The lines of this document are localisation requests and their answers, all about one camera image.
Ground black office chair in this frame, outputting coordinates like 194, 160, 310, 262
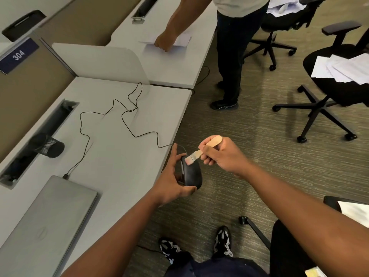
243, 0, 329, 71
239, 195, 369, 277
272, 21, 369, 144

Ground white desk divider panel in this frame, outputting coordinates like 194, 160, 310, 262
52, 43, 150, 86

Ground black floor cable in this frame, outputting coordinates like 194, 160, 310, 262
136, 245, 165, 255

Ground person's black white left shoe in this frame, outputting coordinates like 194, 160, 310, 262
159, 238, 185, 265

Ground person's black white right shoe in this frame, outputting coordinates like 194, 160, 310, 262
213, 225, 234, 259

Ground pile of white papers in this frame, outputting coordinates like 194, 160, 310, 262
310, 53, 369, 86
266, 0, 308, 18

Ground black computer mouse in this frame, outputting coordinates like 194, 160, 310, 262
180, 154, 203, 190

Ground black desk tray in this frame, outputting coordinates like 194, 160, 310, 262
1, 10, 47, 42

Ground black hanging desk cable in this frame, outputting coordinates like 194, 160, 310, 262
191, 66, 211, 95

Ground person's black white shoe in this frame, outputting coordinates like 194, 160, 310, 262
159, 238, 185, 265
213, 225, 234, 259

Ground blue number sign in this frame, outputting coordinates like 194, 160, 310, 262
0, 37, 40, 75

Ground small wooden brush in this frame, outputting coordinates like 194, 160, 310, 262
184, 135, 223, 166

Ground black mesh pen holder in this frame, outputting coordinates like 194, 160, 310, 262
30, 133, 65, 159

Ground person's dark trousers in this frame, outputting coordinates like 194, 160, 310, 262
164, 251, 269, 277

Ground black mouse cable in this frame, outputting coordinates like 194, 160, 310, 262
62, 82, 188, 180

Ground grey laptop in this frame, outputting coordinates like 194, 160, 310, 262
0, 175, 99, 277

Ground beige desk partition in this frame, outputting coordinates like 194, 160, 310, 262
0, 0, 145, 164

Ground person's left hand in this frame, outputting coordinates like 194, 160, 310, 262
150, 143, 198, 207

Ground person's right hand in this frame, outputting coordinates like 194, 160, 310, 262
198, 136, 255, 179

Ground person's right forearm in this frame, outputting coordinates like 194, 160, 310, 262
236, 164, 369, 277

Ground person's left forearm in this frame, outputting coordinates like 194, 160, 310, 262
60, 191, 162, 277

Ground white paper sheet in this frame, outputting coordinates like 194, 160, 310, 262
337, 201, 369, 229
139, 33, 192, 48

